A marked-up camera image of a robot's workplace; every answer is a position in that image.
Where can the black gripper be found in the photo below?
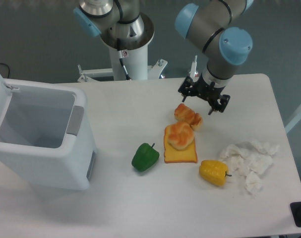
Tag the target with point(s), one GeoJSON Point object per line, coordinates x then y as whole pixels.
{"type": "Point", "coordinates": [208, 88]}

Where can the oblong twisted bread roll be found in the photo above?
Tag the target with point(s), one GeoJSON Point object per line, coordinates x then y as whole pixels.
{"type": "Point", "coordinates": [186, 114]}

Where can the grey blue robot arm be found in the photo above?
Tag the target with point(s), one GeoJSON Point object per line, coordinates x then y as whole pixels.
{"type": "Point", "coordinates": [127, 32]}

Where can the round twisted bread bun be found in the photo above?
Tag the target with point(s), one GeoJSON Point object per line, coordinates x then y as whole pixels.
{"type": "Point", "coordinates": [179, 135]}

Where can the square toast bread slice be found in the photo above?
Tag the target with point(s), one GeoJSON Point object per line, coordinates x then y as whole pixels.
{"type": "Point", "coordinates": [172, 155]}

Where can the yellow bell pepper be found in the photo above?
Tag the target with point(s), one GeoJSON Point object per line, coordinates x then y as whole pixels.
{"type": "Point", "coordinates": [214, 172]}

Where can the crumpled white tissue paper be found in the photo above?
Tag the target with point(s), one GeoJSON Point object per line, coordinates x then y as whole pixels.
{"type": "Point", "coordinates": [249, 162]}

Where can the green bell pepper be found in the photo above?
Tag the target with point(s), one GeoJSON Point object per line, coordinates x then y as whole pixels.
{"type": "Point", "coordinates": [145, 157]}

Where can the white trash bin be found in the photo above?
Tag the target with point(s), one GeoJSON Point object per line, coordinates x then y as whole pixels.
{"type": "Point", "coordinates": [45, 136]}

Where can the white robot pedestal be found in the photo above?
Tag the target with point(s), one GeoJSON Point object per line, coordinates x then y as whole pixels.
{"type": "Point", "coordinates": [126, 65]}

